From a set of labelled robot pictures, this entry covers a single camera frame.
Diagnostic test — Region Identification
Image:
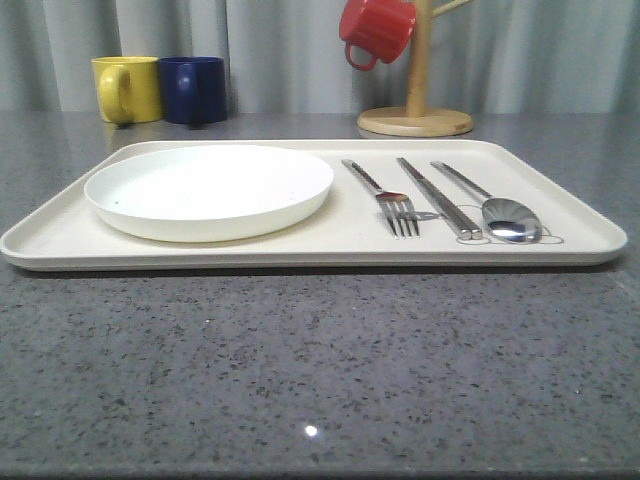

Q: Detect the silver fork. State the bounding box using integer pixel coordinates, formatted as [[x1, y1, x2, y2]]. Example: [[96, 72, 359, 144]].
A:
[[342, 159, 420, 239]]

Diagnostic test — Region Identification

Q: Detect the white round plate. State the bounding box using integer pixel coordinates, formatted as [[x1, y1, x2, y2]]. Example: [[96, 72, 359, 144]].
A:
[[84, 145, 334, 242]]

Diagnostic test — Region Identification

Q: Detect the silver spoon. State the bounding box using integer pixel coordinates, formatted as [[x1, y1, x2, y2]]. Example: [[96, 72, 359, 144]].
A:
[[431, 161, 542, 244]]

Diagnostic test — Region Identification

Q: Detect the cream rabbit serving tray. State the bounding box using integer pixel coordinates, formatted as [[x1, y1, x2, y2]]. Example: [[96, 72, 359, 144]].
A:
[[1, 139, 627, 271]]

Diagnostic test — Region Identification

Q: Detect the wooden mug tree stand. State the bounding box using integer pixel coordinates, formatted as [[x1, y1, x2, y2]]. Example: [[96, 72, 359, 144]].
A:
[[357, 1, 474, 138]]

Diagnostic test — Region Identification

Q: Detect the grey pleated curtain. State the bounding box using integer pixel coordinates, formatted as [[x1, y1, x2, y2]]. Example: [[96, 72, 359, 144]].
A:
[[1, 1, 639, 113]]

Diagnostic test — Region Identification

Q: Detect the dark blue mug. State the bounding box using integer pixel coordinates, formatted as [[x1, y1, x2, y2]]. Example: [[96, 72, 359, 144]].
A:
[[158, 56, 228, 125]]

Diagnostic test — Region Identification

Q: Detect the red ribbed mug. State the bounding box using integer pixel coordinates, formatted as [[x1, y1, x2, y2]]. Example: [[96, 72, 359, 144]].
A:
[[339, 0, 417, 71]]

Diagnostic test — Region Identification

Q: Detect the yellow mug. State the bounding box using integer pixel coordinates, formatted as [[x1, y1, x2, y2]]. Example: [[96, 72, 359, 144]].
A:
[[91, 56, 163, 125]]

